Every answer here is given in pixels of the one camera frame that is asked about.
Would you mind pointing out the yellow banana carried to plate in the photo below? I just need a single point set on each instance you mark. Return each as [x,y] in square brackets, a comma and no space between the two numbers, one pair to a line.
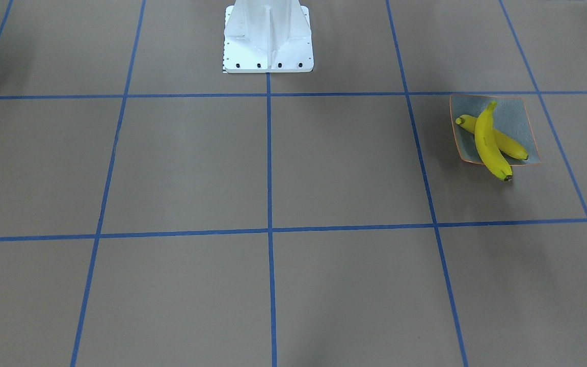
[506,144]

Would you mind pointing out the yellow banana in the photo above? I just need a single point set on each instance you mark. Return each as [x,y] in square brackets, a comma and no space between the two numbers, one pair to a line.
[487,146]

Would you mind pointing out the grey square plate orange rim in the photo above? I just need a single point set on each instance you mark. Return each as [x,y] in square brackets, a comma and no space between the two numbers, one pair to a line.
[510,118]

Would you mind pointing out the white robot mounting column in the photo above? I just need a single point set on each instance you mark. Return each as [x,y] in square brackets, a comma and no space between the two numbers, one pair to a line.
[267,37]

